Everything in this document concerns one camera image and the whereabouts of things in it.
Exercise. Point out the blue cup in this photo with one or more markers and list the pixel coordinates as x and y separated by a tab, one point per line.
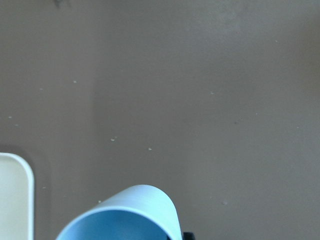
140	212

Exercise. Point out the cream rabbit tray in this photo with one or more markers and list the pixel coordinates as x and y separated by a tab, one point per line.
17	194

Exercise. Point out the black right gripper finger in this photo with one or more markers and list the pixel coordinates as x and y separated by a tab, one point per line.
188	236

